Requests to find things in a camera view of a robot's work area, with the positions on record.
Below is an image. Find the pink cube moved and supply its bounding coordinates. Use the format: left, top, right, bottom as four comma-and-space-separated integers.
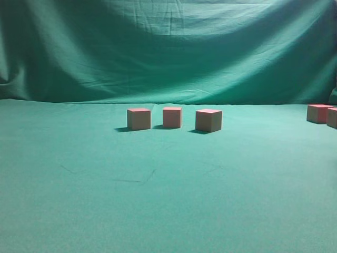
127, 108, 151, 130
163, 107, 182, 129
195, 109, 223, 132

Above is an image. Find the green cloth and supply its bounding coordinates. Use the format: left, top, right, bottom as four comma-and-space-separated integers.
1, 1, 336, 252

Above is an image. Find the pink cube right rear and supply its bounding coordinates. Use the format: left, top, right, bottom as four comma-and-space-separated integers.
306, 104, 333, 124

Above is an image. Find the pink cube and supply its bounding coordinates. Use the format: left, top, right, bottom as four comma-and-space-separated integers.
326, 108, 337, 129
306, 104, 333, 124

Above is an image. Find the pink cube right front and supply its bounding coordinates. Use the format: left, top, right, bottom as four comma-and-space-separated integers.
326, 108, 337, 129

